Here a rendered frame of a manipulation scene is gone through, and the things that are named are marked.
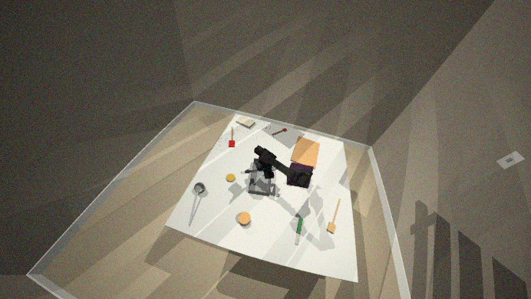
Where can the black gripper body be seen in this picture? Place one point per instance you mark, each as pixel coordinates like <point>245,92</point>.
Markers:
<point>269,174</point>

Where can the tan wooden spoon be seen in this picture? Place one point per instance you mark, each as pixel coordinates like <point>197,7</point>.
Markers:
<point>331,226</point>

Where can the wooden cutting board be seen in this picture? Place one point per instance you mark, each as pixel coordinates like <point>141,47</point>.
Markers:
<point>305,152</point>

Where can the red spatula with wooden handle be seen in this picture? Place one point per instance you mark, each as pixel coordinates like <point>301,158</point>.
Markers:
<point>231,142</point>

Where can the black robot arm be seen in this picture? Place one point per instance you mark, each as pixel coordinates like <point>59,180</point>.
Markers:
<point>267,157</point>

